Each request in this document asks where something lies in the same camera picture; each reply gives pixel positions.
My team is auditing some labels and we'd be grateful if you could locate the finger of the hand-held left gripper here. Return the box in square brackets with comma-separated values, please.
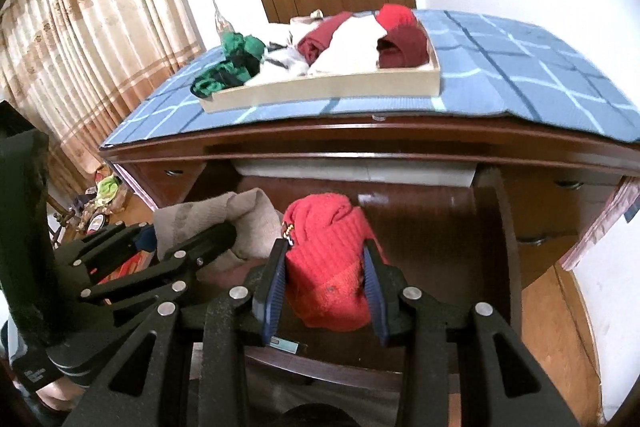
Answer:
[54, 223, 157, 277]
[79, 220, 239, 309]

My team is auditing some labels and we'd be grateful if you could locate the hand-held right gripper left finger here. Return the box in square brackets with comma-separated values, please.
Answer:
[67, 239, 289, 427]

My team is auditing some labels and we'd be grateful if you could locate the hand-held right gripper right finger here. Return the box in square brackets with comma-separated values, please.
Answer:
[362, 239, 581, 427]

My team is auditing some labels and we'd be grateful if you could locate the beige knitted garment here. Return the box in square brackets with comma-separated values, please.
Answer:
[152, 187, 284, 264]

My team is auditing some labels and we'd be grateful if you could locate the red knitted sock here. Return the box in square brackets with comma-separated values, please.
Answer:
[281, 192, 384, 333]

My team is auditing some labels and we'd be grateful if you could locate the wooden desk drawer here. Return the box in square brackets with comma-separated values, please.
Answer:
[150, 167, 526, 396]

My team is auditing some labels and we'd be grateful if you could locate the green underwear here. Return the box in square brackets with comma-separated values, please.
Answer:
[191, 31, 266, 99]

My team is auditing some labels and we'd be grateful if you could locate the grey white patterned underwear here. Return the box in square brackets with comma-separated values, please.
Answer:
[244, 41, 314, 86]

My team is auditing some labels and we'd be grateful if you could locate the beige shallow cardboard box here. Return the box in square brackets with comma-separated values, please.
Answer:
[199, 14, 441, 114]

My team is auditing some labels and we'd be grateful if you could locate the white sock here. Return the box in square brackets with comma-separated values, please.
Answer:
[265, 21, 301, 52]

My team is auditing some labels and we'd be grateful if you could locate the dark red sock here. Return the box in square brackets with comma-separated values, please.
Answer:
[298, 10, 354, 64]

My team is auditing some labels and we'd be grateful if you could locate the beige underwear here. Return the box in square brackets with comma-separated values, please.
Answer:
[289, 9, 326, 28]

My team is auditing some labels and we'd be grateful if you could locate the pale pink underwear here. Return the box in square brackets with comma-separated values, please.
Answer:
[307, 14, 389, 76]

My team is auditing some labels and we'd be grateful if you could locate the maroon underwear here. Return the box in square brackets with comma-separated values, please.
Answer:
[375, 24, 431, 69]

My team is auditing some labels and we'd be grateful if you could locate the bright red sock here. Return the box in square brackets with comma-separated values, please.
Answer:
[375, 4, 419, 33]

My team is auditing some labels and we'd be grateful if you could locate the person's left forearm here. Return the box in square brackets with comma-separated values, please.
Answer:
[30, 377, 86, 416]

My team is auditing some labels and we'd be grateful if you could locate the red plastic stool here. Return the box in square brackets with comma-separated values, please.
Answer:
[97, 252, 157, 284]

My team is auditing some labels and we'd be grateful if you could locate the light blue flat box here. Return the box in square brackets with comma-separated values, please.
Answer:
[267, 339, 301, 356]

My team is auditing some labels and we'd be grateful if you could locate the green cloth heap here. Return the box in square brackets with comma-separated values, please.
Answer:
[97, 176, 124, 204]

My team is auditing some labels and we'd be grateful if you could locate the dark wooden desk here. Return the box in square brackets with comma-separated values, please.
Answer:
[97, 109, 640, 294]

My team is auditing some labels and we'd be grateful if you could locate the beige patterned curtain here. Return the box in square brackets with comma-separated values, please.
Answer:
[0, 0, 207, 188]

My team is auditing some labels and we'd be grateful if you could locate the curtain tieback tassel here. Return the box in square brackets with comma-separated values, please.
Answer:
[204, 0, 237, 36]

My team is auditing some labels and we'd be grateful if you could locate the blue checked tablecloth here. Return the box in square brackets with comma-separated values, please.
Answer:
[99, 9, 640, 151]

